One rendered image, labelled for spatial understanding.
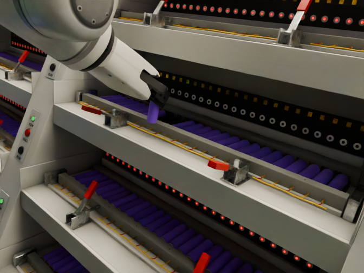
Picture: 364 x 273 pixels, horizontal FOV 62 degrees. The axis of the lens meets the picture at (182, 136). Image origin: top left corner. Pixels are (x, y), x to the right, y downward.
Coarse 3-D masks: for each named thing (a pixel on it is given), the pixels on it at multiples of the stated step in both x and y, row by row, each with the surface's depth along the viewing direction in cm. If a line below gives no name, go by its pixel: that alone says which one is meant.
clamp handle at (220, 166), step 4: (212, 160) 37; (236, 160) 42; (208, 164) 37; (212, 164) 37; (216, 164) 36; (220, 164) 37; (224, 164) 38; (236, 164) 42; (216, 168) 37; (220, 168) 37; (224, 168) 38; (228, 168) 39; (232, 168) 40; (236, 168) 41
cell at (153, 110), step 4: (152, 104) 54; (152, 108) 54; (156, 108) 54; (148, 112) 55; (152, 112) 54; (156, 112) 54; (148, 116) 55; (152, 116) 54; (156, 116) 55; (148, 120) 55; (152, 120) 55; (156, 120) 55
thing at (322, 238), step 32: (64, 96) 68; (64, 128) 65; (96, 128) 58; (128, 128) 58; (256, 128) 58; (128, 160) 54; (160, 160) 48; (192, 160) 48; (352, 160) 48; (192, 192) 45; (224, 192) 42; (256, 192) 41; (352, 192) 45; (256, 224) 39; (288, 224) 36; (320, 224) 35; (352, 224) 36; (320, 256) 35
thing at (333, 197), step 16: (96, 96) 68; (112, 112) 63; (128, 112) 60; (160, 128) 55; (176, 128) 54; (176, 144) 51; (192, 144) 51; (208, 144) 49; (224, 160) 47; (256, 160) 45; (272, 176) 43; (288, 176) 41; (288, 192) 40; (304, 192) 40; (320, 192) 39; (336, 192) 38; (336, 208) 38
